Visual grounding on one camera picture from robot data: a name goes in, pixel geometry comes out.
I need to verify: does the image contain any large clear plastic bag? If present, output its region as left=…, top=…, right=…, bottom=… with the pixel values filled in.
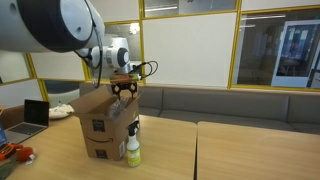
left=106, top=96, right=131, bottom=119

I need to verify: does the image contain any olive green cloth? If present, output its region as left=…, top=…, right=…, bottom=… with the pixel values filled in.
left=0, top=159, right=18, bottom=180

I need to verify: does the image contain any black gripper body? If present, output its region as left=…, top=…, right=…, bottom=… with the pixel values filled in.
left=112, top=82, right=138, bottom=93

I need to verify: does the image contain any orange and black tool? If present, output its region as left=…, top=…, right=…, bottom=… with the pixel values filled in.
left=0, top=143, right=24, bottom=162

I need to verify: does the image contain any grey open laptop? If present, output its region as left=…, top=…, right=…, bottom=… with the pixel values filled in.
left=3, top=99, right=50, bottom=145

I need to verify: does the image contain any brown cardboard piece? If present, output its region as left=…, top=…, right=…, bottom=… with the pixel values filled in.
left=0, top=105, right=26, bottom=131

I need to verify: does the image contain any red plush toy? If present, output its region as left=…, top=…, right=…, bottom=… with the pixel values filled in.
left=16, top=146, right=36, bottom=165

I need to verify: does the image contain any brown cardboard shipping box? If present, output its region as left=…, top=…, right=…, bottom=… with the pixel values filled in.
left=69, top=84, right=141, bottom=162

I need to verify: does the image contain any yellow spray bottle black nozzle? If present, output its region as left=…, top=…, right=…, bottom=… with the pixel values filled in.
left=125, top=119, right=142, bottom=168

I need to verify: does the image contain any white framed poster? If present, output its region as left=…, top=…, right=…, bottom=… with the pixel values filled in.
left=271, top=18, right=320, bottom=88

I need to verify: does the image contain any grey upholstered bench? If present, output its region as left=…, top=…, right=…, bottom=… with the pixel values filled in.
left=79, top=82, right=320, bottom=134

